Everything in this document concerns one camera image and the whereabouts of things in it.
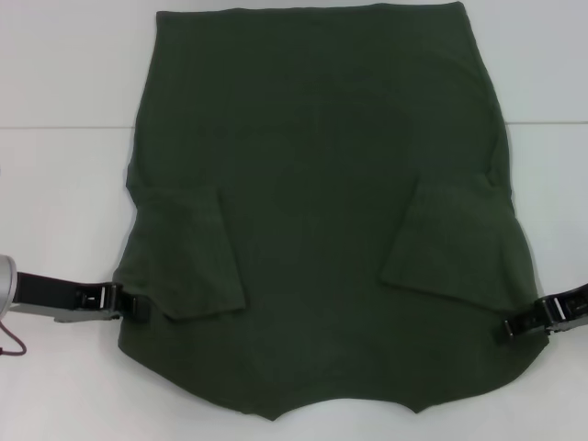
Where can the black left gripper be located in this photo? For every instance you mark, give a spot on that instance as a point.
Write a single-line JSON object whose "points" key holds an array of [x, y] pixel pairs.
{"points": [[46, 291]]}

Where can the dark green shirt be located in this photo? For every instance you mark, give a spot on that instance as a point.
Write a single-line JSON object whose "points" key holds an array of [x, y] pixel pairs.
{"points": [[294, 184]]}

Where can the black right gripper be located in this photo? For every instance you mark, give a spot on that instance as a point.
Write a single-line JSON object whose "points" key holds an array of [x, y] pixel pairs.
{"points": [[579, 305]]}

